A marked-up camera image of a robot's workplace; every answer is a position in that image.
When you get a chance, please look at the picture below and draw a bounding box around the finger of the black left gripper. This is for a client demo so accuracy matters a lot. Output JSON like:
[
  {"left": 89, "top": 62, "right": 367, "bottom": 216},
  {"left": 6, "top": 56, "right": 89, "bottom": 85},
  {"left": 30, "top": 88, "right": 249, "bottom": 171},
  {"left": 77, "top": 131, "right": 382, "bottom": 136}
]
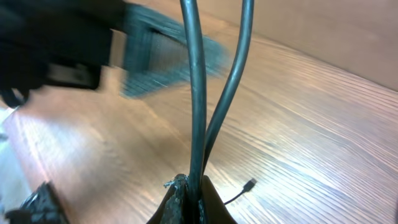
[{"left": 121, "top": 2, "right": 229, "bottom": 99}]

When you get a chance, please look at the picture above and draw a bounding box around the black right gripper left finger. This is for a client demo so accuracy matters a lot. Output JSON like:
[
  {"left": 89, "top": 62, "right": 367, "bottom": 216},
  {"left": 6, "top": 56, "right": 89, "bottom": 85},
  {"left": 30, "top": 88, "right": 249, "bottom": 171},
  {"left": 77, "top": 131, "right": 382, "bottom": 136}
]
[{"left": 147, "top": 174, "right": 188, "bottom": 224}]

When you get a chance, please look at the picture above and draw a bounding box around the black thin usb cable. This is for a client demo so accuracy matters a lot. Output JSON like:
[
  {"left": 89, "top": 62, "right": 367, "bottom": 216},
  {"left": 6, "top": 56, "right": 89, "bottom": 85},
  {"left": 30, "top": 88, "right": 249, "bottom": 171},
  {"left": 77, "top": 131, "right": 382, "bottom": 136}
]
[{"left": 179, "top": 0, "right": 255, "bottom": 224}]

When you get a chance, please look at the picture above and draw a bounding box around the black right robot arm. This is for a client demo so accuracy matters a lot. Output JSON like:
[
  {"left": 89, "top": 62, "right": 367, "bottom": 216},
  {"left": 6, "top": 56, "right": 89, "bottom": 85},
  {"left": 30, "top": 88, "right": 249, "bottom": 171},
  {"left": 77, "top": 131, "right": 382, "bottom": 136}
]
[{"left": 4, "top": 174, "right": 236, "bottom": 224}]

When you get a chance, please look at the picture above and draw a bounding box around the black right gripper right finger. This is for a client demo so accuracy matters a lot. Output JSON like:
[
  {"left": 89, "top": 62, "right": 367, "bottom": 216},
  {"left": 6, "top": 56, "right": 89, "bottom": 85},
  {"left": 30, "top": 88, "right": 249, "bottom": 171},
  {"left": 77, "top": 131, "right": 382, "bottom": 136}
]
[{"left": 201, "top": 175, "right": 237, "bottom": 224}]

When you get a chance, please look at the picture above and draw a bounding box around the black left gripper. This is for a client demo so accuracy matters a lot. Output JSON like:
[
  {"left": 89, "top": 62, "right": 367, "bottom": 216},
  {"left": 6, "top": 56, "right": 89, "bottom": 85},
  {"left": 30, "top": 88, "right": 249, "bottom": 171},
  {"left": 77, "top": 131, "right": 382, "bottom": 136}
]
[{"left": 1, "top": 0, "right": 127, "bottom": 108}]

